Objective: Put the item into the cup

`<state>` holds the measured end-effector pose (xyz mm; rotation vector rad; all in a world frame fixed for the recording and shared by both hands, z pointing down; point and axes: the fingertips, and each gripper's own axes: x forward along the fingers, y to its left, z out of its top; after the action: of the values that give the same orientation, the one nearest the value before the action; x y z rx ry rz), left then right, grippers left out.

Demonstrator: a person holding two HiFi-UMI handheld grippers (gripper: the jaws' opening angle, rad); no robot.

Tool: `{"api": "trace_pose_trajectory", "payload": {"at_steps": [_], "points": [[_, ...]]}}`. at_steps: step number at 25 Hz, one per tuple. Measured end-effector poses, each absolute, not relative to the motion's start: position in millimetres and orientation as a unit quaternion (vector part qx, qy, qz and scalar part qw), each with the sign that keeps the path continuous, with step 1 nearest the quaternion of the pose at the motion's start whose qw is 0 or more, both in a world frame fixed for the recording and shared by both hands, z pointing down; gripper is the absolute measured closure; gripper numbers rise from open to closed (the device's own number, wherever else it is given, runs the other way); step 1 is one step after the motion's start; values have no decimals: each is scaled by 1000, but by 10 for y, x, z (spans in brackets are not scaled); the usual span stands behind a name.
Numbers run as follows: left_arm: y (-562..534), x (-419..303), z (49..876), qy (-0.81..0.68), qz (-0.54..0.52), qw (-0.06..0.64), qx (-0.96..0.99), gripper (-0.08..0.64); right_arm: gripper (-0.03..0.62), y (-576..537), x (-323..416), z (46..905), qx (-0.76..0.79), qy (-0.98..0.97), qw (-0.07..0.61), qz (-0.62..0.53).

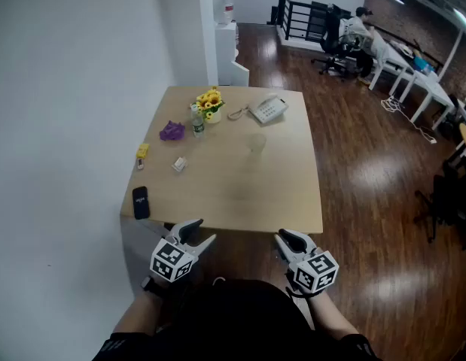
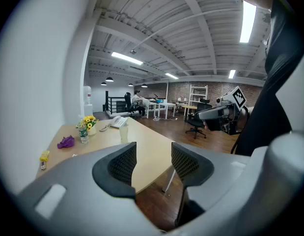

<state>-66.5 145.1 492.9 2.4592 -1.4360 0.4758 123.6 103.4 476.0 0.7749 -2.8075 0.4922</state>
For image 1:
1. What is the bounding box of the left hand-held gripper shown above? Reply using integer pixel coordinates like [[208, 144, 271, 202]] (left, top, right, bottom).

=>
[[150, 218, 218, 283]]

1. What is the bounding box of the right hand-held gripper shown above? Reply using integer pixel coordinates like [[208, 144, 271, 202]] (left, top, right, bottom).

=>
[[274, 228, 340, 297]]

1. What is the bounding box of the clear plastic cup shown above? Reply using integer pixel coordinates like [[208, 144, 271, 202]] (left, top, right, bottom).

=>
[[246, 132, 267, 174]]

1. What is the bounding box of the person's right forearm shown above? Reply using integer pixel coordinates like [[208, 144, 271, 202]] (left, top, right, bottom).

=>
[[306, 290, 360, 341]]

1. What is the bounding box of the person's left forearm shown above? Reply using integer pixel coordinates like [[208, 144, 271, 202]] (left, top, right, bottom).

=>
[[111, 278, 170, 335]]

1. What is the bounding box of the black smartphone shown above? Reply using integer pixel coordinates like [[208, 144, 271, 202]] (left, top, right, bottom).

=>
[[132, 186, 151, 220]]

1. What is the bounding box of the black wristwatch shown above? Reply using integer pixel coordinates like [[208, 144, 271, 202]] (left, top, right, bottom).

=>
[[140, 275, 163, 297]]

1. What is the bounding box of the person's black clothing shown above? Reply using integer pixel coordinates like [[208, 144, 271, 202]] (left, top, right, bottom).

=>
[[91, 278, 384, 361]]

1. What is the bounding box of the purple crumpled bag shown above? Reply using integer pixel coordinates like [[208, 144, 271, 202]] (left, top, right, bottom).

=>
[[159, 120, 187, 142]]

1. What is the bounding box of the clear water bottle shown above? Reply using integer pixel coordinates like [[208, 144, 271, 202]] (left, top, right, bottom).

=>
[[190, 104, 206, 139]]

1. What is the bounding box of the sunflower bouquet in pot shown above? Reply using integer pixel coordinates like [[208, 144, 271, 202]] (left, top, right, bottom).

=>
[[195, 86, 226, 124]]

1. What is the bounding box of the white desk telephone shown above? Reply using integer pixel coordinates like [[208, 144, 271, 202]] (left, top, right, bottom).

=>
[[248, 93, 290, 125]]

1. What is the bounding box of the white water dispenser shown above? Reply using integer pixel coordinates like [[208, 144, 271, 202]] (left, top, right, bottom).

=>
[[214, 21, 251, 87]]

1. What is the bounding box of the row of white desks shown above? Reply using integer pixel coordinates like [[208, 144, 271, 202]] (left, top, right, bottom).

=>
[[367, 38, 466, 132]]

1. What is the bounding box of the black office chair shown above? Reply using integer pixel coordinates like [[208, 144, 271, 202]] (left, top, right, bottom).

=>
[[310, 5, 364, 79]]

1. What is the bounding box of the black stair railing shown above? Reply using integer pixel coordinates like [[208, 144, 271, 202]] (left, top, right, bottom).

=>
[[270, 0, 352, 43]]

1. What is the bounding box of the large water jug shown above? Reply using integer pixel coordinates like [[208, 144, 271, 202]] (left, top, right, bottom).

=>
[[212, 0, 235, 25]]

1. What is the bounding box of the coiled telephone cord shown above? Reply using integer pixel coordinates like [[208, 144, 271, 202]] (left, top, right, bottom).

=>
[[227, 105, 251, 121]]

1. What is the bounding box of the white cable on floor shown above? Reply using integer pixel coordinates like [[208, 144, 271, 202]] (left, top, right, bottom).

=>
[[380, 96, 438, 145]]

